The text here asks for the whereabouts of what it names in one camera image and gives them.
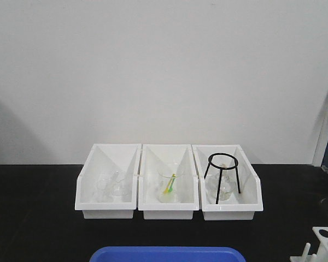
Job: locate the glass beaker with droppers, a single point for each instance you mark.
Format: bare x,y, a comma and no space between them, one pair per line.
169,177

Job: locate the middle white storage bin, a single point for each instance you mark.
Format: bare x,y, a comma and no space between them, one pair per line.
152,156

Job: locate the left white storage bin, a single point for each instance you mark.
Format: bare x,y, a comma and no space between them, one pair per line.
106,158

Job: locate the white storage bin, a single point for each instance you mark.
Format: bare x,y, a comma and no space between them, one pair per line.
106,158
240,206
152,156

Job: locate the right white storage bin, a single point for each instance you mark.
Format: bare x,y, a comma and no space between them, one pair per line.
240,206

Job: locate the blue plastic tray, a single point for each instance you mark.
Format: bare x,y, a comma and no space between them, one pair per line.
152,253

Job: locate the white test tube rack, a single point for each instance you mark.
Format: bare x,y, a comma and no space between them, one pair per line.
322,251

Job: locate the glass flask under tripod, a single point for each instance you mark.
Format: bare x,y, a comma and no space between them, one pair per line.
219,189

